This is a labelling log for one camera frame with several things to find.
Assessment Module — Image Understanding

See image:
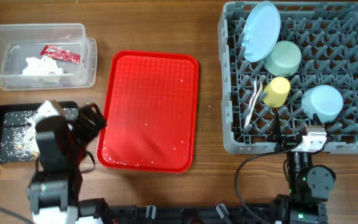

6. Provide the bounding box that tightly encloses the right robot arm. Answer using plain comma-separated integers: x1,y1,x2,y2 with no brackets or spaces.
267,113,336,224

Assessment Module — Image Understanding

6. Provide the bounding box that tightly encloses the yellow plastic cup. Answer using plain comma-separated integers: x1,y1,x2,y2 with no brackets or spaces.
263,77,291,108

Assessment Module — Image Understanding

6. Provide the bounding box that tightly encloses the light blue plate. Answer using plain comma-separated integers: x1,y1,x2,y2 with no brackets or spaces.
242,1,281,62

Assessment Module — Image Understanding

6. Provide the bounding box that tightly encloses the clear plastic waste bin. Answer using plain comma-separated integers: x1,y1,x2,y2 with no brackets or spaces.
0,23,97,90

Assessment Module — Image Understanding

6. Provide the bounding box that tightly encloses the mint green bowl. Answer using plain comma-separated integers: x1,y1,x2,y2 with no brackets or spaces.
264,40,302,77

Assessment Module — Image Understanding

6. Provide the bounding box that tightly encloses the grey dishwasher rack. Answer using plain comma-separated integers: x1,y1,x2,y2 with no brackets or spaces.
218,1,358,154

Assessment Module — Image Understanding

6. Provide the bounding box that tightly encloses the red serving tray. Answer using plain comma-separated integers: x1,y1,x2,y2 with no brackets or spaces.
96,50,200,173

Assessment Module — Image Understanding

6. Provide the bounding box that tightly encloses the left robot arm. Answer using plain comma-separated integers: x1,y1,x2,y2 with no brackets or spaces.
27,100,114,224

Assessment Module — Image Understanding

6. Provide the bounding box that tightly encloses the black food waste tray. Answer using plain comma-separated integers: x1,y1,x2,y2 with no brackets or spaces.
0,101,81,164

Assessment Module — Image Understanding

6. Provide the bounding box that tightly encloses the food scraps and rice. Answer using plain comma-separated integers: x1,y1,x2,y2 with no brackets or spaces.
0,108,79,161

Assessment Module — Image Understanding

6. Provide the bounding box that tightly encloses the white plastic fork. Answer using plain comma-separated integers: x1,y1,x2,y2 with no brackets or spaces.
244,80,258,125

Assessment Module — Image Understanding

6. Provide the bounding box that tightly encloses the white napkin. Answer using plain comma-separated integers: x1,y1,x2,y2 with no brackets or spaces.
22,56,64,75

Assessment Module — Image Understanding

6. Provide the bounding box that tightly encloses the white plastic spoon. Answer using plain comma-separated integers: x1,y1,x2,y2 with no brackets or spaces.
252,83,263,111

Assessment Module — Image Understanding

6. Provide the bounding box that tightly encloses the red snack wrapper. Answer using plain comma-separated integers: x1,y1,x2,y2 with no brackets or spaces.
40,45,81,65

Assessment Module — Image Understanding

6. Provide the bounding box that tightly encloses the light blue small bowl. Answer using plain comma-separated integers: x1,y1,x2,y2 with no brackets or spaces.
301,85,344,123

